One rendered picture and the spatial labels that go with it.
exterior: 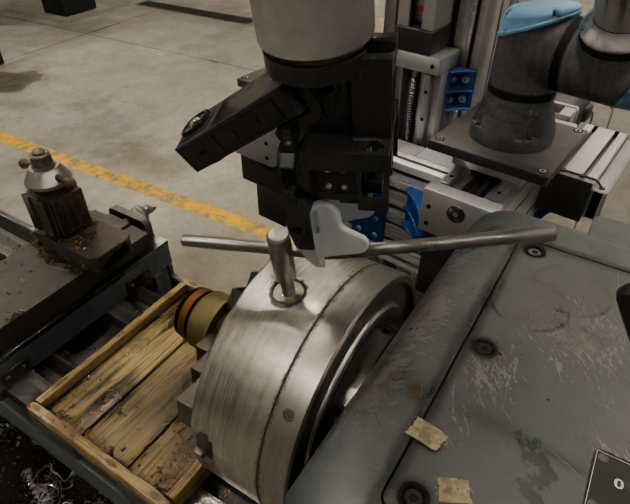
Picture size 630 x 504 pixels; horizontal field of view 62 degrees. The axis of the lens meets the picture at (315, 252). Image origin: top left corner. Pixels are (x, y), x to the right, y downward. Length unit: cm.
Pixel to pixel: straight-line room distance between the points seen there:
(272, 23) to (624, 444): 38
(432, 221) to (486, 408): 57
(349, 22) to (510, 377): 31
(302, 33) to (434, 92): 87
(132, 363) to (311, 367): 53
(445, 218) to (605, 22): 37
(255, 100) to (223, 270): 215
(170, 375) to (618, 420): 69
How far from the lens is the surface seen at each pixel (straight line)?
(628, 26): 87
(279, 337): 53
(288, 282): 52
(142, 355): 99
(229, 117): 38
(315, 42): 32
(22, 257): 115
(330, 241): 44
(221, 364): 55
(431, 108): 119
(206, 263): 255
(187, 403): 63
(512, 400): 46
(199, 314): 71
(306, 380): 51
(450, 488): 41
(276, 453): 54
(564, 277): 59
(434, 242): 46
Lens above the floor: 161
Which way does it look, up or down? 39 degrees down
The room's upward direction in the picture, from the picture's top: straight up
